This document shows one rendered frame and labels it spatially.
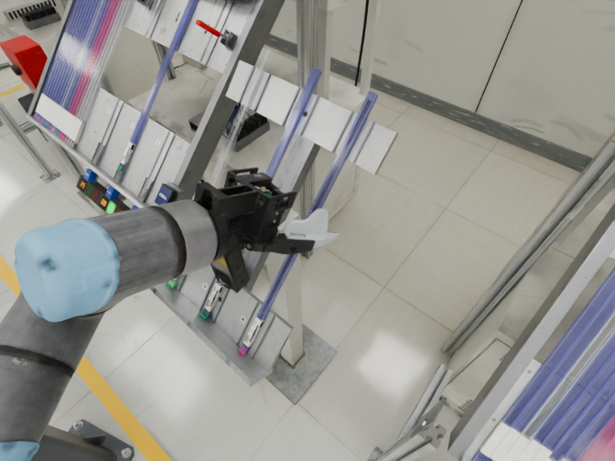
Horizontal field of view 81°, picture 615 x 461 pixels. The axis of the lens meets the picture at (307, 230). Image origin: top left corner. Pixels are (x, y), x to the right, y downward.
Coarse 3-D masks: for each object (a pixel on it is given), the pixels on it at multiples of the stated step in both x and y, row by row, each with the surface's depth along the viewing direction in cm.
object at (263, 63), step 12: (264, 48) 63; (264, 60) 63; (252, 84) 64; (252, 96) 65; (240, 108) 66; (240, 120) 66; (228, 144) 67; (228, 156) 68; (216, 168) 69; (216, 180) 69
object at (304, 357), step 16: (272, 256) 82; (272, 272) 88; (288, 288) 91; (288, 304) 97; (288, 320) 104; (304, 336) 143; (288, 352) 127; (304, 352) 139; (320, 352) 139; (336, 352) 139; (288, 368) 136; (304, 368) 136; (320, 368) 136; (288, 384) 132; (304, 384) 132
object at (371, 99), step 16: (368, 96) 54; (368, 112) 55; (352, 128) 56; (352, 144) 56; (336, 160) 57; (336, 176) 58; (320, 192) 58; (320, 208) 59; (288, 256) 62; (288, 272) 63; (272, 288) 63; (272, 304) 64
